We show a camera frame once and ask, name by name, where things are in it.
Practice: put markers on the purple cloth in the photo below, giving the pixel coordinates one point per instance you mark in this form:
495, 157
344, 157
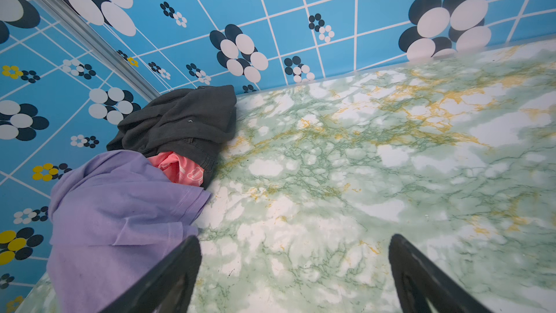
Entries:
115, 218

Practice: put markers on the black cloth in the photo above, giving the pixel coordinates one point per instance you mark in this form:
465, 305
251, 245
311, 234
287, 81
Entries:
193, 123

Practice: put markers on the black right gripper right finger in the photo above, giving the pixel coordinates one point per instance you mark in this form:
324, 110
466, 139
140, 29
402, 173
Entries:
422, 286

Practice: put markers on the left aluminium corner post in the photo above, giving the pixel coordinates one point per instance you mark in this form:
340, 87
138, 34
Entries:
71, 21

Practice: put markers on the pink patterned cloth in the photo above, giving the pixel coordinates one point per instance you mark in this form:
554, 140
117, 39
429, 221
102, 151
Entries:
178, 169

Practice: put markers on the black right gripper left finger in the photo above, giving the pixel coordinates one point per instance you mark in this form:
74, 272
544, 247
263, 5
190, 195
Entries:
168, 287

